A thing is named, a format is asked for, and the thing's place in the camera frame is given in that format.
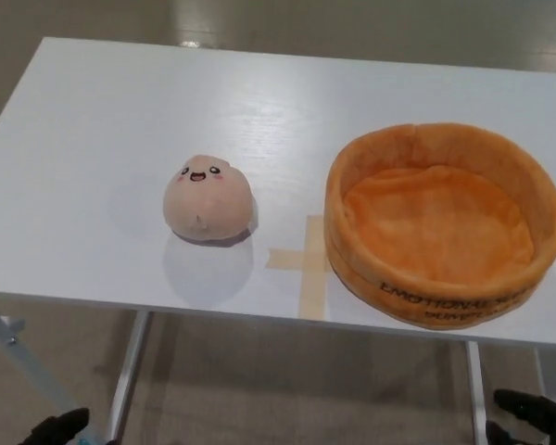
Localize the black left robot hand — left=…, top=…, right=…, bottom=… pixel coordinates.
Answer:
left=22, top=406, right=118, bottom=445

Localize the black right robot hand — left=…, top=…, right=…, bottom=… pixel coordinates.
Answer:
left=485, top=388, right=556, bottom=445

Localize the pink round plush toy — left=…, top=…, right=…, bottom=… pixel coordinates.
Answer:
left=162, top=154, right=259, bottom=243

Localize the orange plush round plate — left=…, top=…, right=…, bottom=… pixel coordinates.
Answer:
left=324, top=122, right=556, bottom=331

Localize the white straight table leg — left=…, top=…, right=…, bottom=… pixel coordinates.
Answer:
left=465, top=342, right=488, bottom=445

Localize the white slanted table leg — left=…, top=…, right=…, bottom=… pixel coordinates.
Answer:
left=107, top=311, right=154, bottom=445

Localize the short beige tape strip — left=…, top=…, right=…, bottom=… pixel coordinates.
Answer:
left=267, top=247, right=335, bottom=273

